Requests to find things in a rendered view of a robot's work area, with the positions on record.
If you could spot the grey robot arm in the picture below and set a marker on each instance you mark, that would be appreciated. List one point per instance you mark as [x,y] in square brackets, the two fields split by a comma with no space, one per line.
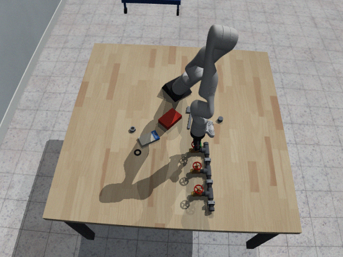
[220,40]

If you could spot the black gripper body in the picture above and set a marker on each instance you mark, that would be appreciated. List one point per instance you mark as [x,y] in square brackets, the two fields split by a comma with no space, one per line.
[197,139]

